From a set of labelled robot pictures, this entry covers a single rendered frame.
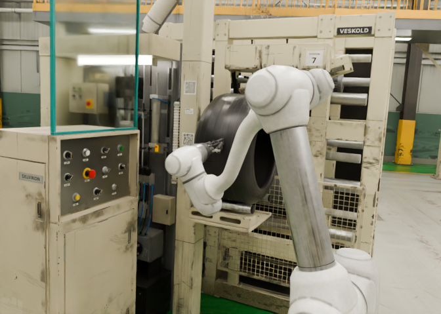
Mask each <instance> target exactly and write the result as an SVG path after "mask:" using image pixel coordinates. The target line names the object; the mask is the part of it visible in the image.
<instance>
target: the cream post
mask: <svg viewBox="0 0 441 314"><path fill-rule="evenodd" d="M214 4H215V0H184V20H183V38H182V73H181V91H180V126H179V147H178V148H180V147H184V146H183V145H182V133H183V132H186V133H194V138H195V134H196V129H197V126H198V122H199V120H200V117H201V115H202V113H203V111H204V109H205V108H206V107H207V106H208V105H209V103H210V88H211V61H212V46H213V18H214ZM184 81H196V94H184ZM186 108H190V109H193V114H188V113H185V110H186ZM185 198H186V190H185V188H184V185H183V183H182V182H181V180H180V179H179V178H178V179H177V214H176V232H175V266H174V285H173V314H200V300H201V272H202V258H203V230H204V224H200V223H196V222H190V221H188V218H189V217H188V210H187V209H185Z"/></svg>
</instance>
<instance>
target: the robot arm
mask: <svg viewBox="0 0 441 314"><path fill-rule="evenodd" d="M333 89H334V83H333V80H332V78H331V76H330V74H329V73H328V72H327V71H326V70H324V69H311V70H309V71H305V70H299V69H297V68H293V67H290V66H282V65H272V66H269V67H267V68H263V69H260V70H259V71H256V72H255V73H254V74H253V75H252V76H251V77H250V78H249V79H248V81H247V83H246V86H245V98H246V100H247V103H248V104H249V107H250V108H251V109H252V112H251V113H250V114H249V115H248V116H247V117H246V118H245V119H244V120H243V121H242V123H241V125H240V127H239V129H238V131H237V133H236V136H235V138H234V142H233V144H232V148H231V150H230V154H229V156H228V160H227V163H226V166H225V169H224V171H223V173H222V174H221V175H220V176H215V175H213V174H210V175H208V174H207V173H206V172H205V170H204V167H203V165H202V163H204V162H205V161H206V159H208V158H209V156H210V154H212V153H214V152H215V151H216V153H221V150H222V148H223V145H224V138H221V139H219V140H217V141H214V140H213V141H212V142H206V143H199V144H192V145H190V146H184V147H180V148H178V149H176V150H175V151H174V152H172V153H171V154H170V155H169V156H168V157H167V158H166V160H165V168H166V171H167V172H168V173H169V174H171V175H173V176H176V177H178V178H179V179H180V180H181V182H182V183H183V185H184V188H185V190H186V193H187V195H188V196H189V198H190V200H191V202H192V204H193V205H194V206H195V208H196V209H197V210H198V211H199V212H200V213H201V214H203V215H204V216H212V215H215V214H217V213H218V212H219V211H220V210H221V208H222V200H221V198H222V196H223V194H224V191H225V190H226V189H228V188H229V187H230V186H231V185H232V184H233V183H234V181H235V179H236V178H237V176H238V173H239V171H240V168H241V167H242V164H243V161H244V159H245V156H246V154H247V151H248V149H249V146H250V144H251V141H252V139H253V137H254V136H255V135H256V133H257V132H258V131H259V130H260V129H262V128H263V130H264V131H265V132H266V133H267V134H270V139H271V142H272V149H273V152H274V158H275V162H276V167H277V171H278V176H279V180H280V186H281V189H282V195H283V201H284V205H285V211H286V214H287V220H288V224H289V229H290V233H291V239H292V242H293V248H294V252H295V257H296V261H297V267H296V268H295V269H294V270H293V272H292V274H291V276H290V303H289V306H290V308H289V310H288V314H378V311H379V298H380V277H379V272H378V269H377V266H376V264H375V262H374V260H373V258H372V257H371V256H370V255H369V254H368V253H367V252H364V251H363V250H358V249H355V248H340V249H339V250H337V251H335V252H333V249H332V245H331V239H330V236H329V230H328V227H327V222H326V216H325V212H324V207H323V203H322V198H321V194H320V188H319V185H318V179H317V175H316V170H315V167H314V161H313V158H312V152H311V148H310V143H309V139H308V134H307V130H306V125H307V124H308V121H309V110H311V109H313V108H315V107H316V106H318V105H320V104H321V103H323V102H324V101H325V100H326V99H327V98H328V97H329V96H330V94H331V93H332V92H333Z"/></svg>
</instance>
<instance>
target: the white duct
mask: <svg viewBox="0 0 441 314"><path fill-rule="evenodd" d="M176 2H177V0H157V1H156V2H155V3H154V5H153V6H152V8H151V9H150V11H149V12H148V13H147V15H146V17H145V18H144V20H143V22H144V24H143V27H142V29H143V31H146V32H148V33H155V32H156V31H157V30H158V28H159V25H160V24H161V23H162V22H163V21H164V19H165V18H166V16H167V15H168V14H169V12H170V10H171V9H172V8H173V6H174V5H175V3H176Z"/></svg>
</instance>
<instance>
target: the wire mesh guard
mask: <svg viewBox="0 0 441 314"><path fill-rule="evenodd" d="M318 185H323V186H329V187H330V186H333V187H334V192H335V187H339V192H340V187H342V188H347V189H350V190H351V189H355V190H362V191H363V193H362V198H361V199H362V205H361V213H359V214H360V218H359V219H360V225H359V228H357V229H359V232H358V238H355V239H358V243H356V244H358V245H357V249H358V250H360V247H361V240H362V228H363V221H364V208H365V201H366V187H359V186H350V185H344V184H334V183H329V182H319V181H318ZM224 232H225V230H224ZM222 236H223V234H222V228H221V227H220V228H219V251H218V264H217V269H220V270H223V271H228V272H231V273H235V274H238V275H243V276H246V277H251V278H254V279H259V280H262V281H266V282H269V283H274V284H277V285H282V286H287V287H289V288H290V284H289V283H287V281H286V283H285V282H282V281H278V278H276V279H277V280H274V279H269V278H266V277H261V276H260V275H261V274H259V276H258V275H253V274H250V273H245V272H243V270H242V269H241V270H242V271H239V266H238V271H237V270H234V269H235V262H234V263H233V264H234V267H233V268H234V269H229V268H226V267H224V268H223V267H220V262H221V261H223V257H224V256H223V252H222V260H221V249H222V244H223V248H224V240H225V239H223V243H222ZM224 236H227V235H224ZM249 272H251V271H249ZM267 272H268V276H267V275H264V276H267V277H270V276H269V271H267ZM251 273H253V272H251ZM272 278H275V277H272ZM281 280H283V279H281Z"/></svg>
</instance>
